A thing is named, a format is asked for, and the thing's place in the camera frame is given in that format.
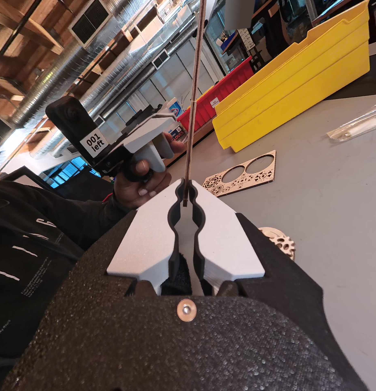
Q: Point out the grey desk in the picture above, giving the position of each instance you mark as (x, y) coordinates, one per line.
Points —
(328, 213)

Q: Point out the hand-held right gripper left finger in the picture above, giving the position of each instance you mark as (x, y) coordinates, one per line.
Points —
(145, 244)

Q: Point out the red plastic bin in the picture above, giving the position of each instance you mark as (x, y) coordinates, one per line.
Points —
(233, 82)

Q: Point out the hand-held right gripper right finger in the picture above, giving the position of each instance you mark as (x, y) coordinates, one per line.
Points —
(230, 244)

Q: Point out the wooden parts sheet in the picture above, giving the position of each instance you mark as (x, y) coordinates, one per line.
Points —
(193, 107)
(255, 182)

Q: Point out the person's left forearm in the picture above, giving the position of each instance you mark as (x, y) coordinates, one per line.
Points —
(99, 220)

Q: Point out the black framed white sign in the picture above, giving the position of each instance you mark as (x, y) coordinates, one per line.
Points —
(26, 180)

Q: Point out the wipes canister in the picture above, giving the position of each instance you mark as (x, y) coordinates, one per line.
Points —
(177, 107)

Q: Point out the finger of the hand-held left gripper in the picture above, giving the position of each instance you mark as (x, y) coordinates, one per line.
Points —
(145, 137)
(167, 146)

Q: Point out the silver spiral air duct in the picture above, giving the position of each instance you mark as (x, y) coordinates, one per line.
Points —
(139, 79)
(53, 82)

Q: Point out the clear plastic bag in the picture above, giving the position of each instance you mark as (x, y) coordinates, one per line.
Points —
(359, 125)

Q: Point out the person's left hand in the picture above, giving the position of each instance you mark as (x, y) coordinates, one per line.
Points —
(136, 192)

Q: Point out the white ceiling vent grille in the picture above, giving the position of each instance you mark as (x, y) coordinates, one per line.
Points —
(160, 59)
(90, 20)
(1, 133)

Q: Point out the blue white cardboard box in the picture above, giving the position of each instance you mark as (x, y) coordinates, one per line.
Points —
(178, 134)

